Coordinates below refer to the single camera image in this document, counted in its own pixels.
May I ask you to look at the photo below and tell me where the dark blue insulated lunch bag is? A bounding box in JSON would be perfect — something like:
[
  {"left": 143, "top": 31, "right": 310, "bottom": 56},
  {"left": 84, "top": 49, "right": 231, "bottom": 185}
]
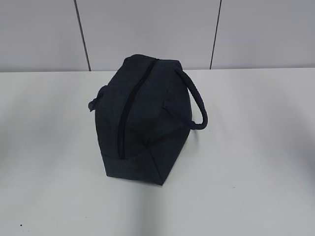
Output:
[{"left": 88, "top": 54, "right": 208, "bottom": 185}]

